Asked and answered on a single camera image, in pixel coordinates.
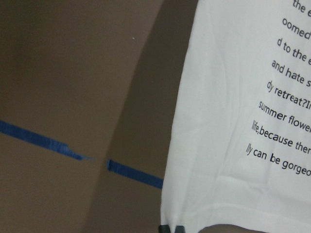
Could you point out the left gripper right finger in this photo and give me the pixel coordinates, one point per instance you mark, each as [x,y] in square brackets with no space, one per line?
[179,229]

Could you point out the white printed t-shirt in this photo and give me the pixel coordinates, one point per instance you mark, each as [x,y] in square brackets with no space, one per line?
[240,150]

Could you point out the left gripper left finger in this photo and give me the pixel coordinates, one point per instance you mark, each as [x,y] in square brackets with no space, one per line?
[164,229]

